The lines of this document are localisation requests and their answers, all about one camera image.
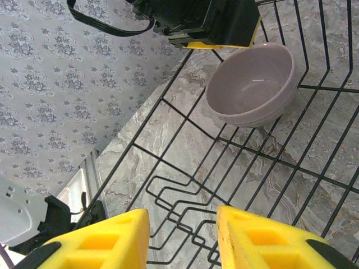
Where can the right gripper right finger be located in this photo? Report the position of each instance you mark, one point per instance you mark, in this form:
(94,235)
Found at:
(266,246)

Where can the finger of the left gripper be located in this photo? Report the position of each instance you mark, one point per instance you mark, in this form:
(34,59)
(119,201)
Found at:
(232,22)
(202,45)

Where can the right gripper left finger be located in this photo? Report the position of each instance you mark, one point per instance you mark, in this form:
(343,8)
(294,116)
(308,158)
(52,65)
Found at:
(98,246)

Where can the pink cup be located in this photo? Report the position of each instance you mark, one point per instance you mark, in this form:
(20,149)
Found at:
(252,84)

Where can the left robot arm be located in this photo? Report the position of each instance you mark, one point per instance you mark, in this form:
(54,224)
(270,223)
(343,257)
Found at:
(16,213)

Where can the aluminium side rail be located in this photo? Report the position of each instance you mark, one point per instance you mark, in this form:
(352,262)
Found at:
(91,173)

